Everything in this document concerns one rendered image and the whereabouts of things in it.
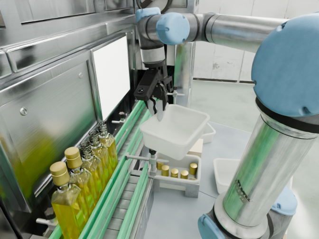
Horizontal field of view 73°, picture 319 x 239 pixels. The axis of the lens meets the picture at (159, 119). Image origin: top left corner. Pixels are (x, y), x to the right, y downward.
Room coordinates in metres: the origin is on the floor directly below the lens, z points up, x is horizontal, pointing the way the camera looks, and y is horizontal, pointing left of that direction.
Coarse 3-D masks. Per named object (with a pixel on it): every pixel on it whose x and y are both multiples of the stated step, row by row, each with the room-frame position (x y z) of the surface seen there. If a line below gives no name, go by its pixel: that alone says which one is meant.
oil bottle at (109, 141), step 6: (102, 138) 0.58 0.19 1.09; (108, 138) 0.59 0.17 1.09; (114, 138) 0.61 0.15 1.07; (108, 144) 0.57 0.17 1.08; (114, 144) 0.61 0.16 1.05; (108, 150) 0.57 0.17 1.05; (114, 150) 0.60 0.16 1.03; (114, 156) 0.60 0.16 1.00; (114, 162) 0.59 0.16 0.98; (114, 168) 0.58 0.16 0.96
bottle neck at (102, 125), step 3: (102, 120) 0.61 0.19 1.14; (99, 123) 0.60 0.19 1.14; (102, 123) 0.61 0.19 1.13; (105, 123) 0.60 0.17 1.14; (99, 126) 0.59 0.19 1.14; (102, 126) 0.59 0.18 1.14; (105, 126) 0.59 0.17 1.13; (99, 129) 0.59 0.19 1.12; (102, 129) 0.59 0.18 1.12; (105, 129) 0.59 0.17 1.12; (99, 132) 0.59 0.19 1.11; (102, 132) 0.59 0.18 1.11; (105, 132) 0.59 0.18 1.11; (99, 135) 0.59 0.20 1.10; (102, 135) 0.59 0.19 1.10; (105, 135) 0.59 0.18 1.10
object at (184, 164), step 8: (176, 160) 0.81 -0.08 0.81; (184, 160) 0.80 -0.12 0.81; (192, 160) 0.79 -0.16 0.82; (200, 160) 0.77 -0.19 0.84; (176, 168) 0.79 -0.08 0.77; (184, 168) 0.79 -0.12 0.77; (200, 168) 0.71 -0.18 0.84; (160, 176) 0.66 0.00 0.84; (168, 176) 0.74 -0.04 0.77; (192, 176) 0.74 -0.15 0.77; (200, 176) 0.67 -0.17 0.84
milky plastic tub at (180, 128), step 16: (176, 112) 0.74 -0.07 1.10; (192, 112) 0.71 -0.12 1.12; (144, 128) 0.60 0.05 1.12; (160, 128) 0.68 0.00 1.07; (176, 128) 0.70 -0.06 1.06; (192, 128) 0.70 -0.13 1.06; (144, 144) 0.59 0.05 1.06; (160, 144) 0.55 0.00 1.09; (176, 144) 0.51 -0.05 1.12; (192, 144) 0.58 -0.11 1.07
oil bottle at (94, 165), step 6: (96, 156) 0.50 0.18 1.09; (84, 162) 0.47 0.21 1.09; (90, 162) 0.47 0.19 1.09; (96, 162) 0.48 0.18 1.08; (90, 168) 0.46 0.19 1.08; (96, 168) 0.47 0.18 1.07; (102, 168) 0.50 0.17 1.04; (96, 174) 0.46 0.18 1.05; (102, 174) 0.49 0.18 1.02; (96, 180) 0.46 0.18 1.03; (102, 180) 0.49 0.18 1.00; (96, 186) 0.46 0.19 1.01; (102, 186) 0.48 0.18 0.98; (96, 192) 0.45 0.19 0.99; (102, 192) 0.48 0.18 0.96
